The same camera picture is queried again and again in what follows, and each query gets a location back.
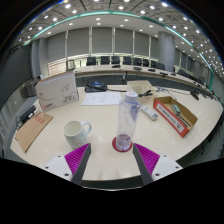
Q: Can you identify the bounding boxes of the round ceiling lights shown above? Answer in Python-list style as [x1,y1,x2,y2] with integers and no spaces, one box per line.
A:
[16,0,224,78]

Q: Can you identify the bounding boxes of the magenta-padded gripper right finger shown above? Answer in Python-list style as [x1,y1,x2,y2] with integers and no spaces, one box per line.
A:
[132,142,183,186]

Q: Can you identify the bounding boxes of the clear plastic water bottle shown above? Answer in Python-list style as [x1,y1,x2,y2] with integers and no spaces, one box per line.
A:
[114,90,142,153]

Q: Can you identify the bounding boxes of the open cardboard box red side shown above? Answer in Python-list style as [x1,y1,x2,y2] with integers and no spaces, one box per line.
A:
[152,96,199,139]

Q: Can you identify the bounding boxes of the brown paper envelope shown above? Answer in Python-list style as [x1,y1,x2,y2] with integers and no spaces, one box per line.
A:
[14,111,55,154]

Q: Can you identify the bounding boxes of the long curved conference desk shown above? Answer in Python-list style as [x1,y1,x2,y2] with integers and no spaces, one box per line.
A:
[72,63,215,98]

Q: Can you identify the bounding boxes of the black marker pen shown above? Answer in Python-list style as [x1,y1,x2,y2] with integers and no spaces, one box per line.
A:
[137,89,154,99]

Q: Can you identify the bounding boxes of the black desk device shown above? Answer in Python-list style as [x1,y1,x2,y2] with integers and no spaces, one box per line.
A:
[17,104,38,123]

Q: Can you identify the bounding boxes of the large white carton box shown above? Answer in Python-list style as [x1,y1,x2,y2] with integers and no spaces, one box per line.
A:
[34,71,81,113]

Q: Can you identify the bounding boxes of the small grey monitor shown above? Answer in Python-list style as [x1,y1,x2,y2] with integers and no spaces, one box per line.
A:
[21,79,40,100]

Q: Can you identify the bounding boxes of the flat round red coaster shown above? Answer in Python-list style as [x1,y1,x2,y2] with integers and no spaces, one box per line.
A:
[111,135,134,154]

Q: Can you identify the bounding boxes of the white printed paper sheet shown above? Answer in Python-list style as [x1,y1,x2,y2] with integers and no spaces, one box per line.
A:
[81,91,123,107]

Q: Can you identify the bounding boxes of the grey board eraser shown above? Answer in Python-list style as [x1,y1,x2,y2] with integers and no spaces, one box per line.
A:
[171,103,182,116]

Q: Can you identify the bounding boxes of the white power strip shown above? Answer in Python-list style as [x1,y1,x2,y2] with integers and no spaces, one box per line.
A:
[139,104,160,122]

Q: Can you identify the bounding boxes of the white ceramic mug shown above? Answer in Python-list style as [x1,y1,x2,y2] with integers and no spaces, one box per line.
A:
[62,119,93,150]

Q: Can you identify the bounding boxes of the small white open box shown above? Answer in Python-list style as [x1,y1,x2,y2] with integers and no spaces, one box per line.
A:
[126,79,158,105]

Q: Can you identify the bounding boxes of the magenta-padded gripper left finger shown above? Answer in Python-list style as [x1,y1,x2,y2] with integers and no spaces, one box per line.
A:
[42,142,92,185]

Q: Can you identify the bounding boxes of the row of black office chairs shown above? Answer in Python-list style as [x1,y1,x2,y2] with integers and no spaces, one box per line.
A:
[65,55,202,82]

